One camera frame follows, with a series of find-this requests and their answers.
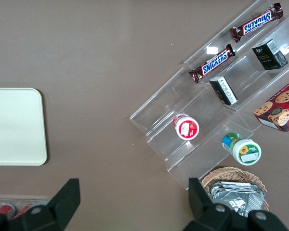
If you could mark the light wicker basket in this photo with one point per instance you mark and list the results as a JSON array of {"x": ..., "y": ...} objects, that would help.
[{"x": 231, "y": 174}]

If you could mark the brown table cover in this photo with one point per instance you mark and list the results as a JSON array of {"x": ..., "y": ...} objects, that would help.
[{"x": 98, "y": 72}]

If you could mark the clear acrylic stepped stand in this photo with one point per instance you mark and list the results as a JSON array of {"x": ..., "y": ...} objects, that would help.
[
  {"x": 163, "y": 115},
  {"x": 250, "y": 79}
]

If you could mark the red cola bottle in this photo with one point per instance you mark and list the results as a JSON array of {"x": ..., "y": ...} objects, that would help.
[
  {"x": 25, "y": 209},
  {"x": 5, "y": 209}
]

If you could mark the small black box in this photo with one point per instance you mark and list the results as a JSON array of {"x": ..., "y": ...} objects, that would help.
[
  {"x": 222, "y": 91},
  {"x": 267, "y": 56}
]

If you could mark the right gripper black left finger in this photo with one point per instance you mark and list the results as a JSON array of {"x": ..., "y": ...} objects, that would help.
[{"x": 62, "y": 199}]

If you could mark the silver foil packet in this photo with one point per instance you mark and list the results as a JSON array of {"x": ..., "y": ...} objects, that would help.
[
  {"x": 238, "y": 196},
  {"x": 257, "y": 207}
]

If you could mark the cream plastic tray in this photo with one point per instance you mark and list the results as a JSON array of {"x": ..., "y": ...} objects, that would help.
[{"x": 14, "y": 125}]

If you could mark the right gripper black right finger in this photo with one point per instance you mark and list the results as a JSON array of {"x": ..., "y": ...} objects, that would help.
[{"x": 202, "y": 207}]

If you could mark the red lid yogurt cup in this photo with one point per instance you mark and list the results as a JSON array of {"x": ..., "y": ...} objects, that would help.
[{"x": 186, "y": 128}]

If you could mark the Snickers chocolate bar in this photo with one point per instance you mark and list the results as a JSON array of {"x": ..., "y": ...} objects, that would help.
[
  {"x": 214, "y": 63},
  {"x": 257, "y": 22}
]

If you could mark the clear acrylic bottle rack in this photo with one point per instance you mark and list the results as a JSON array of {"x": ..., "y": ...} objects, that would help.
[{"x": 19, "y": 198}]

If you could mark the red chocolate chip cookie box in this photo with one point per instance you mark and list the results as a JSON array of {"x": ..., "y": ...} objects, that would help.
[{"x": 281, "y": 108}]

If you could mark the green lid yogurt cup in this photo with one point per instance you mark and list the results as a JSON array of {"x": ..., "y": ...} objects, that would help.
[{"x": 246, "y": 151}]

